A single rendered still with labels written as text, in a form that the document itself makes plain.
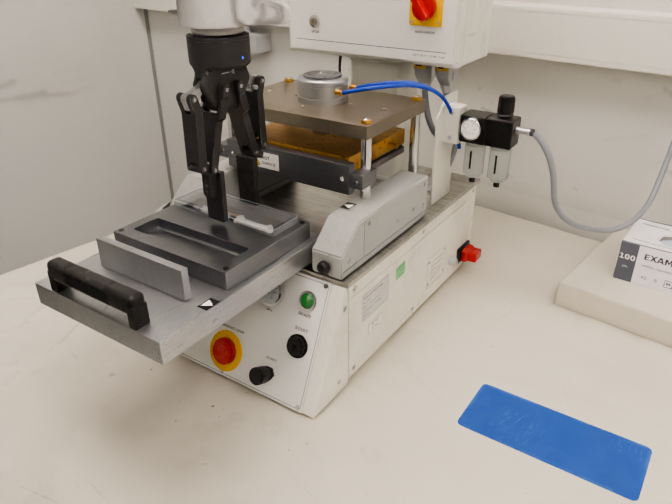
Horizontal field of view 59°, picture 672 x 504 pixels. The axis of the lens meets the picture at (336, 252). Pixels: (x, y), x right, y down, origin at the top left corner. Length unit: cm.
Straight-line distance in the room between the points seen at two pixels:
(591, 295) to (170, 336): 72
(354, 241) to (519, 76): 72
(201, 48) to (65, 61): 153
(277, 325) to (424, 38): 50
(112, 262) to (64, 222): 157
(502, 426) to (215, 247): 45
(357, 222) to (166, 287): 26
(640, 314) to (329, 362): 53
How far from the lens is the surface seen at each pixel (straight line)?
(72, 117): 229
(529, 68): 140
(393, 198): 87
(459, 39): 98
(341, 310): 81
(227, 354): 91
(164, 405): 91
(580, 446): 88
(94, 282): 70
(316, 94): 92
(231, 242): 77
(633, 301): 112
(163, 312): 69
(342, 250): 79
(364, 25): 105
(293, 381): 85
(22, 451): 91
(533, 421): 89
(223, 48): 74
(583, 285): 113
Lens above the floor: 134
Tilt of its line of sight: 28 degrees down
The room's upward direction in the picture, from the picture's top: straight up
